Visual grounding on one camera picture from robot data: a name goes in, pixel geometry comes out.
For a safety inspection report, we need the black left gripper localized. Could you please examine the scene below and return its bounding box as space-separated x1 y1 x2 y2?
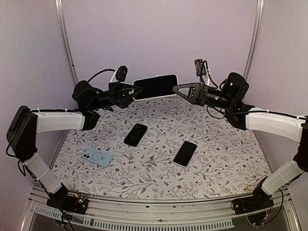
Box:
89 81 144 110

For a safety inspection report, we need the phone with dark screen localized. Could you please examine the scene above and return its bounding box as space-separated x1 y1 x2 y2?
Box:
173 141 197 167

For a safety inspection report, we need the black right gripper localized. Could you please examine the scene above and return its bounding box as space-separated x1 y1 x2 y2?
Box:
172 82 234 110

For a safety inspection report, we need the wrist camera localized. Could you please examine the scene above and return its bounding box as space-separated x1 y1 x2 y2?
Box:
110 65 128 83
194 59 210 84

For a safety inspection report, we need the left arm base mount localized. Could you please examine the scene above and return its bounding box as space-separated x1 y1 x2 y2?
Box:
46 193 89 215

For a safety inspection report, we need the aluminium front rail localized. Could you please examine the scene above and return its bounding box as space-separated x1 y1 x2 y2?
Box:
21 187 302 231

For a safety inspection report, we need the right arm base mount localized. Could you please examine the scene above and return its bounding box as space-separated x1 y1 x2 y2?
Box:
230 192 274 226

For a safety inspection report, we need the floral table mat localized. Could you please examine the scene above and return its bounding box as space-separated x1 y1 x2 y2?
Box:
52 98 270 200

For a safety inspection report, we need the black cased phone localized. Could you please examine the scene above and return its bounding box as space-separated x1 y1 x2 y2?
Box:
124 123 148 147

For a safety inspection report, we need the white cased phone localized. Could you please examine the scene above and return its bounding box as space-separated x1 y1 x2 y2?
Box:
133 74 179 101

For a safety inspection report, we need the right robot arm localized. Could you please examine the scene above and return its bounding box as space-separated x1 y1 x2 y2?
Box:
172 72 308 210

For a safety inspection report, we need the light blue cased phone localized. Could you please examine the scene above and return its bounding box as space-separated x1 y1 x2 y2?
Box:
82 148 113 167

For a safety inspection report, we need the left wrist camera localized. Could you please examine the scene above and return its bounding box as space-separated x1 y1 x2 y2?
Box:
110 65 128 83

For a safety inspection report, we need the aluminium corner post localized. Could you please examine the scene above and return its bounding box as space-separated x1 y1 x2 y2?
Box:
54 0 79 87
244 0 265 81

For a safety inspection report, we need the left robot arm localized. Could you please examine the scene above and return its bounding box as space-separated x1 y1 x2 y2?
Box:
7 80 142 209

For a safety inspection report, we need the aluminium right corner post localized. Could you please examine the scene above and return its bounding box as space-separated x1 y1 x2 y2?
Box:
244 0 265 81

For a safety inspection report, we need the aluminium left corner post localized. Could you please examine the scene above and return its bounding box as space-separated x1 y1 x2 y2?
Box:
54 0 79 87

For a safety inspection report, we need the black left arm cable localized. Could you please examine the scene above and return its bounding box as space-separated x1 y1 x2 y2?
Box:
86 68 117 84

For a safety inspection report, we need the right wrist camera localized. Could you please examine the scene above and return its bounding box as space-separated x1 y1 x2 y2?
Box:
194 59 210 84

